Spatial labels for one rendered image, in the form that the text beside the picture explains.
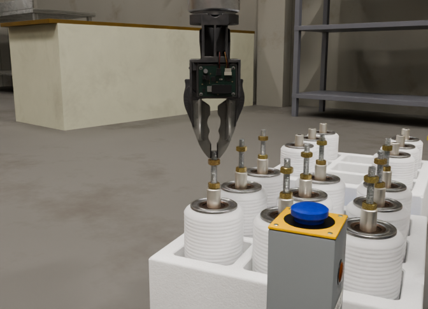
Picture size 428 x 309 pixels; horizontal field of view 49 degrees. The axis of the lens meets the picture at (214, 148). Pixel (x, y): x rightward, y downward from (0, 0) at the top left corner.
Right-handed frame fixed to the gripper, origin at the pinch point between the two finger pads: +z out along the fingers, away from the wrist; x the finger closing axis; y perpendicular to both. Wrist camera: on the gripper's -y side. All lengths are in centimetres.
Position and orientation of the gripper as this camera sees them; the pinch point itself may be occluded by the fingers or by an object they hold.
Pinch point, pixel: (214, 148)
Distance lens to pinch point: 73.4
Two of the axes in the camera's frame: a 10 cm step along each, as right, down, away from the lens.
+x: 10.0, -0.1, 0.2
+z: 0.0, 9.8, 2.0
